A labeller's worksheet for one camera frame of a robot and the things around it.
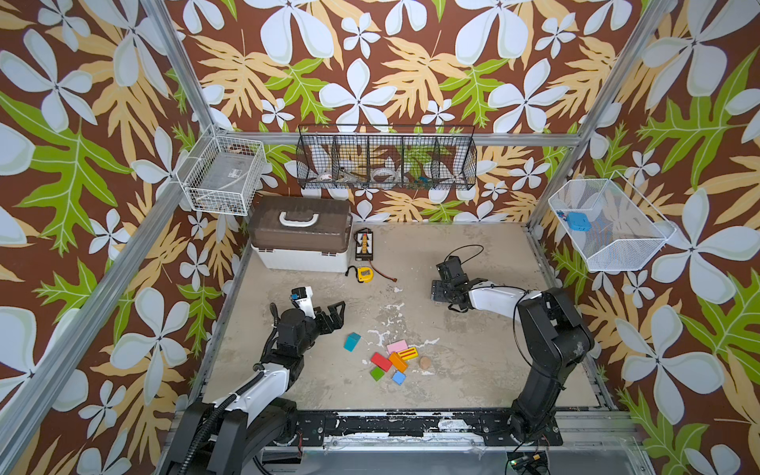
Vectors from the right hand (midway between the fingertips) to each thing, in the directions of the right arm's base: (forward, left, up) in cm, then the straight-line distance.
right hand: (441, 289), depth 100 cm
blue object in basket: (+8, -38, +24) cm, 46 cm away
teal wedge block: (-18, +30, 0) cm, 35 cm away
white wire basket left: (+20, +68, +33) cm, 78 cm away
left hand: (-10, +36, +9) cm, 38 cm away
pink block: (-19, +16, -1) cm, 25 cm away
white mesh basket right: (-1, -44, +29) cm, 53 cm away
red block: (-24, +21, -2) cm, 32 cm away
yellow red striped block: (-22, +13, -1) cm, 25 cm away
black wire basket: (+34, +18, +30) cm, 49 cm away
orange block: (-24, +16, 0) cm, 29 cm away
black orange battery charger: (+20, +27, +1) cm, 34 cm away
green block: (-27, +23, -2) cm, 35 cm away
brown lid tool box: (+9, +44, +19) cm, 48 cm away
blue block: (-29, +16, -1) cm, 33 cm away
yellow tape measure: (+7, +26, 0) cm, 27 cm away
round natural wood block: (-24, +8, -1) cm, 26 cm away
